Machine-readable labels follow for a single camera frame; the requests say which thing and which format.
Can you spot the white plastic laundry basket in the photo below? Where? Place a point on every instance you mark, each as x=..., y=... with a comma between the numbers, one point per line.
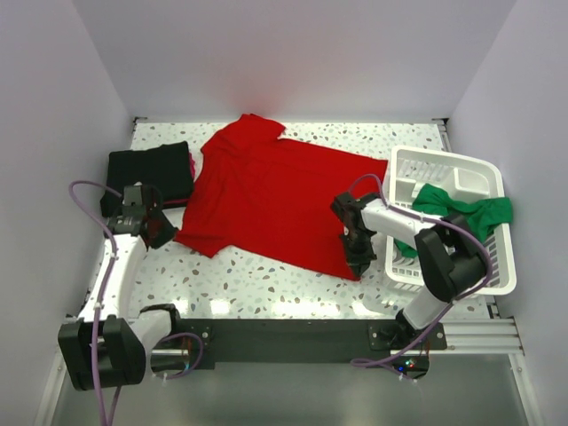
x=464, y=179

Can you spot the green t shirt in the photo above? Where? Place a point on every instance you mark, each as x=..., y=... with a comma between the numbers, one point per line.
x=483, y=216

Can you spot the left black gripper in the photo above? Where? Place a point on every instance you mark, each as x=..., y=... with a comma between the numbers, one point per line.
x=169, y=229

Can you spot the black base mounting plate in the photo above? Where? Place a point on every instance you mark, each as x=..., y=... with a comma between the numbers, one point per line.
x=183, y=345

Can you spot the red t shirt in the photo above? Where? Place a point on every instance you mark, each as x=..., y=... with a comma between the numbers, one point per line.
x=272, y=196

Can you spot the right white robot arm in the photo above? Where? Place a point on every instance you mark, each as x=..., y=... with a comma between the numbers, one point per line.
x=451, y=259

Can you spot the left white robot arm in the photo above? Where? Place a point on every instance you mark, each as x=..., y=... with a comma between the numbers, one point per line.
x=103, y=347

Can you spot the folded pink t shirt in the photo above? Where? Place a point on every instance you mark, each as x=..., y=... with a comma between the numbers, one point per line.
x=180, y=200

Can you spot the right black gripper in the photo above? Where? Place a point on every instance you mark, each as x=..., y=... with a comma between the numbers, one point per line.
x=358, y=263

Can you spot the folded black t shirt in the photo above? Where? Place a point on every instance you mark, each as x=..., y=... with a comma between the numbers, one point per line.
x=166, y=167

